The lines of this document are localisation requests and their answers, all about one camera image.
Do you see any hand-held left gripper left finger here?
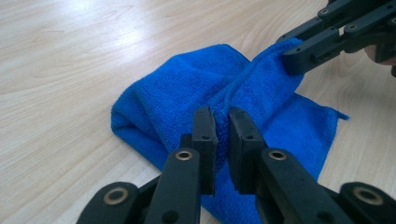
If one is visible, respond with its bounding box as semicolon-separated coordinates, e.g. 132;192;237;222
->
143;105;219;224

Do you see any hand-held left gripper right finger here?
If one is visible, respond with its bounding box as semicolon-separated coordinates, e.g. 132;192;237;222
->
228;105;354;224

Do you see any blue microfibre cloth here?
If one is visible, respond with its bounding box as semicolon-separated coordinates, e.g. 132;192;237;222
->
110;36;350;224

